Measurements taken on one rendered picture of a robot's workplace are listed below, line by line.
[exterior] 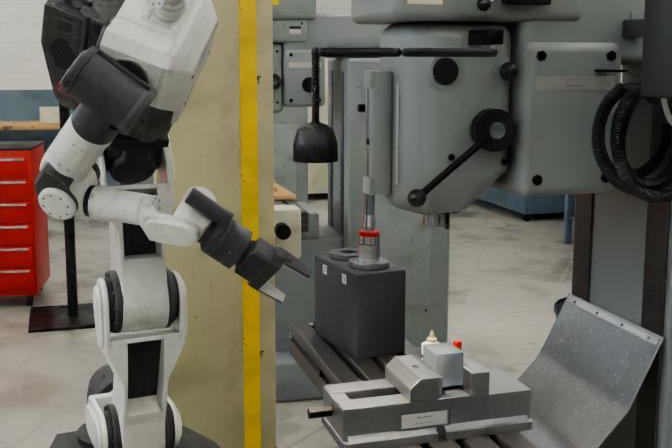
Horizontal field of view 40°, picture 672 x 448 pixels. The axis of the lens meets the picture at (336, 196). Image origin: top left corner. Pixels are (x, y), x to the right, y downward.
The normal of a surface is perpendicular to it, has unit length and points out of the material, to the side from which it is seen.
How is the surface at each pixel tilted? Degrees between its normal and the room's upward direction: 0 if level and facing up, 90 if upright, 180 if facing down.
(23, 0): 90
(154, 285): 75
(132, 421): 111
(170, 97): 129
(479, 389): 90
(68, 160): 121
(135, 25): 46
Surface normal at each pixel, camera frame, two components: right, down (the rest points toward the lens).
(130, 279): 0.40, -0.13
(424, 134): -0.21, 0.14
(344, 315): -0.90, 0.07
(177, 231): -0.24, 0.63
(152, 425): 0.41, 0.28
